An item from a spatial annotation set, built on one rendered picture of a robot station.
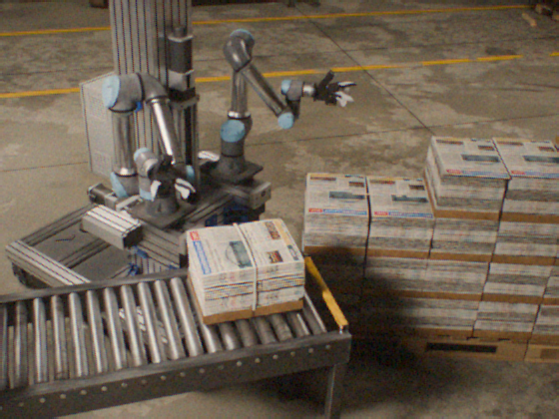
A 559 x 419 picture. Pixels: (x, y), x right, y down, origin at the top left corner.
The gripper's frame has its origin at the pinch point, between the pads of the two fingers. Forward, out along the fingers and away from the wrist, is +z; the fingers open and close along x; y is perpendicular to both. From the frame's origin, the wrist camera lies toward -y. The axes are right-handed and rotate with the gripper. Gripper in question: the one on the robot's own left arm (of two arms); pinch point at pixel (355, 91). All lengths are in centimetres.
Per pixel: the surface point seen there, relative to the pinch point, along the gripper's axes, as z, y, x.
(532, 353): 104, 113, 45
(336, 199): -2, 36, 37
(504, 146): 71, 16, 7
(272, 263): -17, 5, 117
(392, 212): 24, 35, 43
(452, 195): 49, 23, 40
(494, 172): 65, 12, 34
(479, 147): 60, 15, 11
